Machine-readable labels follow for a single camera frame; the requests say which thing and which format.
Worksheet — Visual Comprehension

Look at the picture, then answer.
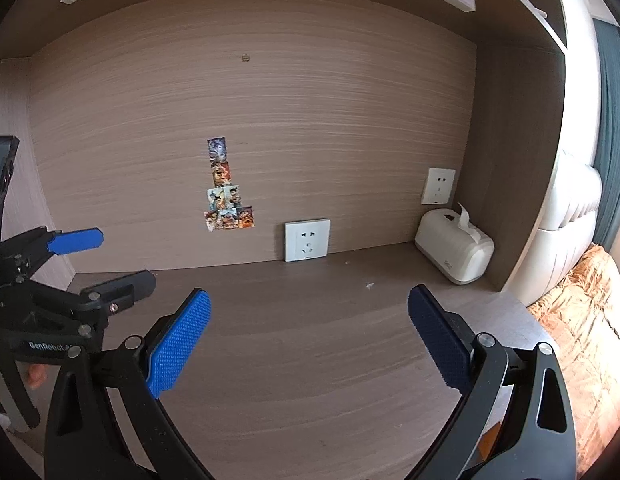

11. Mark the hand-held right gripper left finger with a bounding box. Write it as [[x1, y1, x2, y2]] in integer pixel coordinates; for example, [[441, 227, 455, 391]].
[[45, 287, 213, 480]]

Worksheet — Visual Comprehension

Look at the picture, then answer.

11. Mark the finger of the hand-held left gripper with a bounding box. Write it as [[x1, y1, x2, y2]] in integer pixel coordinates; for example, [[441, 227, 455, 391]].
[[0, 269, 157, 433], [0, 226, 104, 291]]

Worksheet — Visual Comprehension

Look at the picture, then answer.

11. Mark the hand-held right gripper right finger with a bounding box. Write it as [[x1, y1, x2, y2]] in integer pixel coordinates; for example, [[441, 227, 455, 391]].
[[407, 284, 577, 480]]

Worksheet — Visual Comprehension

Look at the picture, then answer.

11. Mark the person's left hand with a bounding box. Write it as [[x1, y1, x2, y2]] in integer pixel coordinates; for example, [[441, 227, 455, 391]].
[[26, 361, 48, 392]]

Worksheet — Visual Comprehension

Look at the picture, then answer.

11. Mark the white tissue box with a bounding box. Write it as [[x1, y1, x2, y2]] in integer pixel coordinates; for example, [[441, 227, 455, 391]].
[[415, 203, 495, 286]]

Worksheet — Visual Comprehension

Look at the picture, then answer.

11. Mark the orange blanket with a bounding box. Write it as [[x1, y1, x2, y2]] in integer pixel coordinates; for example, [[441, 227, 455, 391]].
[[527, 242, 620, 466]]

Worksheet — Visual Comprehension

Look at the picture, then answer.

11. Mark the white padded headboard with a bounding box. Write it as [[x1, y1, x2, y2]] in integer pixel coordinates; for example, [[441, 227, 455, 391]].
[[510, 147, 603, 306]]

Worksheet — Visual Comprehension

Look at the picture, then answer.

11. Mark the grey curtain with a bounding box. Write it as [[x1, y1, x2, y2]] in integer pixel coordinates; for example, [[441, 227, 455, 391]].
[[592, 17, 620, 251]]

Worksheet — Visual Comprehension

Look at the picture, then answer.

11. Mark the cluster of cartoon wall stickers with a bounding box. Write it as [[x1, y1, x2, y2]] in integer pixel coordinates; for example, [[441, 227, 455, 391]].
[[204, 137, 255, 233]]

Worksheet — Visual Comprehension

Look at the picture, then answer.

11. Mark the white wall socket plate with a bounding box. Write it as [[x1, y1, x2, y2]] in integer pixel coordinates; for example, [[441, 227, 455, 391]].
[[283, 217, 332, 263], [421, 167, 457, 206]]

